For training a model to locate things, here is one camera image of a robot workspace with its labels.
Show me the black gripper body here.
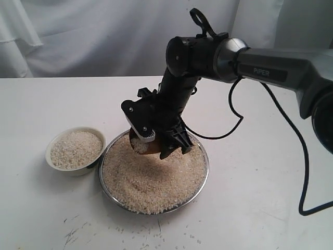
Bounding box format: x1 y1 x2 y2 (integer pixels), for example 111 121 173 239
138 87 182 138

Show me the brown wooden cup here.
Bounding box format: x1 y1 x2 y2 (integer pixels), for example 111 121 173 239
129 128 161 155

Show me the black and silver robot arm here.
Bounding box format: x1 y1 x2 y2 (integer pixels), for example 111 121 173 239
139 33 332 159

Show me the rice heap in steel plate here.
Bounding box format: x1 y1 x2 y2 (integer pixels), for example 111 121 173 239
101 131 207 215

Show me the white ceramic bowl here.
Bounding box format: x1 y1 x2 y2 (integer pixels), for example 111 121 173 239
45 127 106 176

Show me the rice in white bowl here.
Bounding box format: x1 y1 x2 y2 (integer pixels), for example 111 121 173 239
50 131 104 170

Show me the large steel plate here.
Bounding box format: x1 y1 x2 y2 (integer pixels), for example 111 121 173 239
98 129 210 216

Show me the white backdrop cloth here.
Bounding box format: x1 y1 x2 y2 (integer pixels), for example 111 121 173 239
1 1 332 78

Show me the black cable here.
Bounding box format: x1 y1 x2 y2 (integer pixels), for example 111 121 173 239
179 7 333 216

